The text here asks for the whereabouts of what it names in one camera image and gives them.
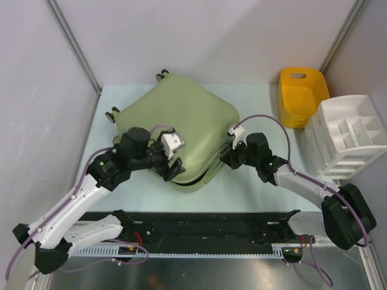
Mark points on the green hard-shell suitcase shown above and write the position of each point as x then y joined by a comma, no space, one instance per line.
201,118

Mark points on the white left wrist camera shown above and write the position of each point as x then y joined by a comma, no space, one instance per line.
172,142

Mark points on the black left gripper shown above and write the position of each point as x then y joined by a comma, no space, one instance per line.
176,169

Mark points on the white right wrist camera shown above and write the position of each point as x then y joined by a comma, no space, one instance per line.
237,133

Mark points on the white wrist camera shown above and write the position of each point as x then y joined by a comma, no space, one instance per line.
172,142
237,133

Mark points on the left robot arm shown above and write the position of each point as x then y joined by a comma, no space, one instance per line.
54,236

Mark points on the yellow plastic basket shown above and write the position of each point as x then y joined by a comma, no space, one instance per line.
300,92

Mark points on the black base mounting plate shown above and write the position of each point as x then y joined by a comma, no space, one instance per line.
210,235

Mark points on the white plastic drawer organizer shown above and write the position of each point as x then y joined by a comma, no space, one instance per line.
343,137

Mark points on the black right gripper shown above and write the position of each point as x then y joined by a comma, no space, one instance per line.
229,157

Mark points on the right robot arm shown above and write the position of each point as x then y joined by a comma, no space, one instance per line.
343,217

